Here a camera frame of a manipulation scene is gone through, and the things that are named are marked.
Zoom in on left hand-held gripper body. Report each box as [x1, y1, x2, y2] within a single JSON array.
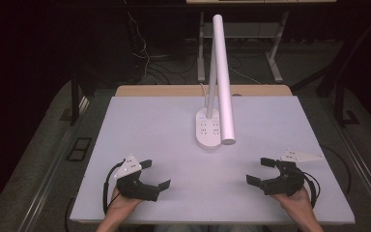
[[113, 154, 160, 203]]

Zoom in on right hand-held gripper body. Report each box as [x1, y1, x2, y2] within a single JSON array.
[[263, 148, 325, 197]]

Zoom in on person's left hand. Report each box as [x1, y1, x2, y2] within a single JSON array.
[[106, 188, 144, 217]]

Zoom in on person's right hand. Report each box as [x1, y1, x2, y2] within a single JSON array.
[[270, 187, 317, 215]]

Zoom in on white board table cover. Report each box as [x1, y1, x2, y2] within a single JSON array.
[[70, 95, 356, 225]]

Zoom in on black stand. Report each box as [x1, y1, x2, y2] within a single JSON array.
[[59, 73, 95, 127], [291, 13, 371, 128]]

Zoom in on white desk lamp with sockets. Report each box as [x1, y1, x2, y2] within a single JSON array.
[[195, 14, 237, 151]]

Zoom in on desk with metal legs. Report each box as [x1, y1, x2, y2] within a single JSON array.
[[185, 0, 337, 83]]

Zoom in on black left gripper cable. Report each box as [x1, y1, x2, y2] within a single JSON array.
[[101, 158, 128, 216]]

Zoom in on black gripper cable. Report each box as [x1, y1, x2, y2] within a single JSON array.
[[101, 158, 128, 216], [301, 171, 322, 209]]

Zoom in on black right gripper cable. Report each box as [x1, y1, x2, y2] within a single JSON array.
[[301, 171, 322, 209]]

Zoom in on thin black cable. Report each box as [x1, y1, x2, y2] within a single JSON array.
[[321, 145, 353, 195]]

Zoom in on black floor socket frame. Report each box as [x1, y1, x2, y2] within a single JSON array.
[[66, 136, 93, 162]]

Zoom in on metal floor rail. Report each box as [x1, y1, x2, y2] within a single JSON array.
[[328, 96, 371, 223], [15, 96, 91, 232]]

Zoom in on white lamp cable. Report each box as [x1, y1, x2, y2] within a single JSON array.
[[199, 82, 209, 102]]

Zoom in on white floor cables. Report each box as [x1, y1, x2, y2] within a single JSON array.
[[122, 0, 194, 85]]

